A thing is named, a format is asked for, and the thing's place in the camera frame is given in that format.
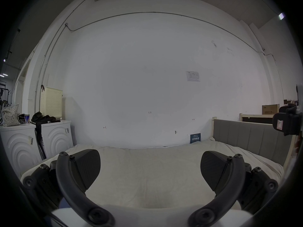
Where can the white washing machine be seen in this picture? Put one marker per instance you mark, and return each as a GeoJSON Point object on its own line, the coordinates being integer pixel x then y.
{"type": "Point", "coordinates": [16, 145]}
{"type": "Point", "coordinates": [56, 138]}

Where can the brown carton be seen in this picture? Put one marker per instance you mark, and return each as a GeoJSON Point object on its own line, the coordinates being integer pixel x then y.
{"type": "Point", "coordinates": [270, 109]}

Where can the bed with beige sheet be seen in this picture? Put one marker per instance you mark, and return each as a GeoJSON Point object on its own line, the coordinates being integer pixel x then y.
{"type": "Point", "coordinates": [151, 171]}

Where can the white wooden frame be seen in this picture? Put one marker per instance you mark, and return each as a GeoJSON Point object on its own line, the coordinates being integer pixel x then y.
{"type": "Point", "coordinates": [251, 115]}

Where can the grey padded headboard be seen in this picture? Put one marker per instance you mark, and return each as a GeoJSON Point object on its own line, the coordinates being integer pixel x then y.
{"type": "Point", "coordinates": [248, 136]}

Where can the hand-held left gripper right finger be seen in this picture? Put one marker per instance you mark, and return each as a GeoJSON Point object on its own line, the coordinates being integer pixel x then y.
{"type": "Point", "coordinates": [233, 185]}

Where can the blue sign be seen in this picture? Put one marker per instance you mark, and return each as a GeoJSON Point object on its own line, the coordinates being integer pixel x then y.
{"type": "Point", "coordinates": [195, 138]}

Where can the person's right hand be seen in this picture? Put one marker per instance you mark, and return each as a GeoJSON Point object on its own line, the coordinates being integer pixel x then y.
{"type": "Point", "coordinates": [298, 143]}

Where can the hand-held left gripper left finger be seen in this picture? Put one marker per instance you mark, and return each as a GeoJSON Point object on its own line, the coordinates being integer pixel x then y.
{"type": "Point", "coordinates": [71, 188]}

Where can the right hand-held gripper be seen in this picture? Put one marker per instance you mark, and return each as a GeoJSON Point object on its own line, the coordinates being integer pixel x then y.
{"type": "Point", "coordinates": [300, 98]}

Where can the white paper notice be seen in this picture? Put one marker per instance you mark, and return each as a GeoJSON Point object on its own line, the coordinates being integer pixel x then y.
{"type": "Point", "coordinates": [193, 76]}

